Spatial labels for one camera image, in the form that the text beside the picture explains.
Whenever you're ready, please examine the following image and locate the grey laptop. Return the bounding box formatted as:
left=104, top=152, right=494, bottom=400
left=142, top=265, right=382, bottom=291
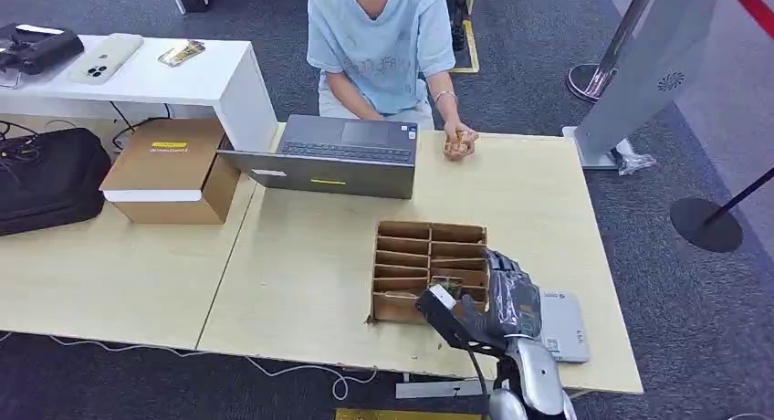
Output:
left=217, top=114, right=420, bottom=201

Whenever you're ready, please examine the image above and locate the grey standing panel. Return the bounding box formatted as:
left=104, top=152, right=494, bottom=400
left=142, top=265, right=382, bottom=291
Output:
left=562, top=0, right=727, bottom=172

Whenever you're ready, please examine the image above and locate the brown cardboard box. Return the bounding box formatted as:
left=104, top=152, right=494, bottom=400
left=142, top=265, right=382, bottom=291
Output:
left=99, top=117, right=242, bottom=226

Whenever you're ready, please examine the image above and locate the yellow bordered floor mat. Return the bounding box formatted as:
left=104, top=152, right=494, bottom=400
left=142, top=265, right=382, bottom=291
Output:
left=447, top=18, right=481, bottom=76

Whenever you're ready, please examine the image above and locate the robot right hand grey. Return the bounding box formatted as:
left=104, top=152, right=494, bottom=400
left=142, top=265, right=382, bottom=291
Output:
left=415, top=249, right=544, bottom=355

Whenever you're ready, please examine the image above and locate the black stanchion with round base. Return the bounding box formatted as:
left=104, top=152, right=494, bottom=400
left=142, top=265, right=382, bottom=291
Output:
left=669, top=165, right=774, bottom=255

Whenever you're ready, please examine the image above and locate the yellow card packet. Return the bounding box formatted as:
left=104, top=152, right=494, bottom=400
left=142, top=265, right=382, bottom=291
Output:
left=157, top=39, right=207, bottom=68

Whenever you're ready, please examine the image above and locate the wooden slotted card box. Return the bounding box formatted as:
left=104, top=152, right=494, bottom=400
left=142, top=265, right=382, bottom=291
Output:
left=365, top=219, right=490, bottom=327

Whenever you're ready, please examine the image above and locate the white floor cable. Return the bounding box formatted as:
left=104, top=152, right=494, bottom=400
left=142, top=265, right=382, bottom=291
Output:
left=0, top=332, right=379, bottom=402

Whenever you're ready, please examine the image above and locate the person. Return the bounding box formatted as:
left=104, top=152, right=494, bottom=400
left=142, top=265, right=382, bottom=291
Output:
left=306, top=0, right=456, bottom=128

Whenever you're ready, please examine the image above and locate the black stand on mat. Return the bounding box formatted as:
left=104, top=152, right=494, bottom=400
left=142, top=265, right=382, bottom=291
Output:
left=447, top=0, right=472, bottom=52

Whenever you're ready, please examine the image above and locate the person's left hand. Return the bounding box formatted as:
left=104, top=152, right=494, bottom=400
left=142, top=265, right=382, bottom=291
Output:
left=442, top=121, right=480, bottom=162

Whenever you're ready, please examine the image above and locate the black bag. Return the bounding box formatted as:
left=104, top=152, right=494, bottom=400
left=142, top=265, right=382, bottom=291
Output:
left=0, top=128, right=114, bottom=237

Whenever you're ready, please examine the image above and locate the single card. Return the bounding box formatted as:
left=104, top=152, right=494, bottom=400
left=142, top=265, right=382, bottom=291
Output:
left=429, top=275, right=465, bottom=310

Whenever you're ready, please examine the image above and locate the black device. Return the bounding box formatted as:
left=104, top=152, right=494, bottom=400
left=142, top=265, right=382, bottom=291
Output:
left=0, top=22, right=86, bottom=77

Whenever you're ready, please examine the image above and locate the pale smartphone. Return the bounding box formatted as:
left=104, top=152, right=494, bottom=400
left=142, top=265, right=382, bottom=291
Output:
left=66, top=33, right=146, bottom=86

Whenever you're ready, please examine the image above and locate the black cable bundle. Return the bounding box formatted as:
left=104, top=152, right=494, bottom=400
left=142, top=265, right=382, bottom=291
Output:
left=0, top=119, right=42, bottom=164

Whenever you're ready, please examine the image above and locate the white desk riser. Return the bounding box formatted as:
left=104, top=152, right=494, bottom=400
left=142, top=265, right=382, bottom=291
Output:
left=0, top=35, right=279, bottom=155

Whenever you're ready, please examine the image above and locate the stack of cards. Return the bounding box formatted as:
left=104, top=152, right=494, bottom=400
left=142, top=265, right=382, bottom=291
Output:
left=445, top=131, right=476, bottom=160

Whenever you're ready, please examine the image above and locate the grey table bracket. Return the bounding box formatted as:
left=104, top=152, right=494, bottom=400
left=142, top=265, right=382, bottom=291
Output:
left=395, top=377, right=492, bottom=401

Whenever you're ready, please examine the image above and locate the black cable under riser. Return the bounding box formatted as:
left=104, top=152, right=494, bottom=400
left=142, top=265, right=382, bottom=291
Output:
left=109, top=101, right=173, bottom=152

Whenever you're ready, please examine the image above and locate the chrome stanchion post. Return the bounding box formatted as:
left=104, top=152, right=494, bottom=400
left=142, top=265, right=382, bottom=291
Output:
left=566, top=0, right=664, bottom=104

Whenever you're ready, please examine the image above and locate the plastic wrapped panel foot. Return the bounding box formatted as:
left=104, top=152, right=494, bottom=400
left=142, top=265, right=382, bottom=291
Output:
left=609, top=139, right=658, bottom=177

